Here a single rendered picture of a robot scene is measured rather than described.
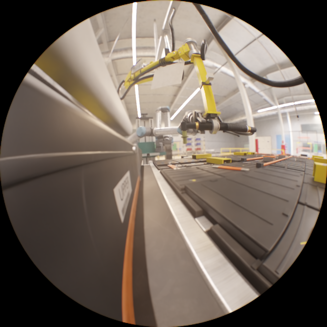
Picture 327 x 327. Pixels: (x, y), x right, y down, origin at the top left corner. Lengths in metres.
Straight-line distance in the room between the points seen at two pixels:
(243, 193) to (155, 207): 0.15
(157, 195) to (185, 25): 10.09
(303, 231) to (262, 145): 8.58
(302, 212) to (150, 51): 8.08
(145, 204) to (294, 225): 0.22
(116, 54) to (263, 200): 8.25
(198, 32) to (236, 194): 10.50
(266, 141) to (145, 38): 11.68
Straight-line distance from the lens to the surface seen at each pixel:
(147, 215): 0.16
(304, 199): 0.24
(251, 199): 0.16
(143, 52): 8.01
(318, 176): 0.40
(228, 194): 0.17
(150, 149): 1.96
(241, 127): 0.66
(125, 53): 8.09
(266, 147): 8.60
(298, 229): 0.15
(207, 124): 0.55
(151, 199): 0.20
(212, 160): 0.63
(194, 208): 0.16
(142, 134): 1.19
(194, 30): 10.35
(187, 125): 0.53
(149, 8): 9.43
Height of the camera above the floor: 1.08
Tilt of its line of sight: 7 degrees down
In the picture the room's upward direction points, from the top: 4 degrees counter-clockwise
